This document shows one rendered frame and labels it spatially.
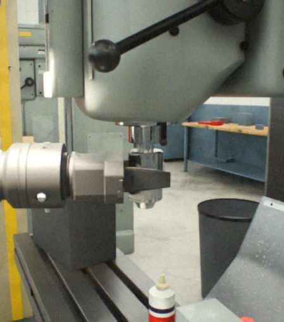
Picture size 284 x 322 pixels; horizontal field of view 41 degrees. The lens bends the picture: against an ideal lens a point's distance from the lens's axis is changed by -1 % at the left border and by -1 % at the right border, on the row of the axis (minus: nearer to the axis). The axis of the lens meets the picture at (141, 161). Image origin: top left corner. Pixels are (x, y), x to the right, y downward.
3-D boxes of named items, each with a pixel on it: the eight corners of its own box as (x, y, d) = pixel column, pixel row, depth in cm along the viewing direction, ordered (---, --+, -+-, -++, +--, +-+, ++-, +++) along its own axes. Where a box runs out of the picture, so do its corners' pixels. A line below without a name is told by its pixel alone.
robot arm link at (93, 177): (124, 148, 46) (21, 148, 45) (123, 226, 47) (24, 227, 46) (121, 137, 58) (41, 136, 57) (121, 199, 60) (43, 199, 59)
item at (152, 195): (129, 203, 51) (129, 160, 50) (127, 194, 55) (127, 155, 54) (164, 202, 51) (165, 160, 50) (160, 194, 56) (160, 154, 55)
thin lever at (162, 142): (161, 146, 47) (162, 101, 46) (157, 146, 48) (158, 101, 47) (169, 146, 47) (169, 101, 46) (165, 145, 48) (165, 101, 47)
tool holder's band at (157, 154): (129, 160, 50) (129, 153, 50) (127, 155, 54) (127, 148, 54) (165, 160, 50) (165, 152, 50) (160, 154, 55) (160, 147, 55)
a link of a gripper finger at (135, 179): (169, 190, 51) (122, 190, 51) (170, 166, 50) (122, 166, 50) (171, 193, 49) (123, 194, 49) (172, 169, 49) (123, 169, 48)
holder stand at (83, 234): (70, 272, 83) (67, 182, 80) (32, 241, 100) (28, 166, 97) (116, 258, 90) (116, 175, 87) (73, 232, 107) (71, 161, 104)
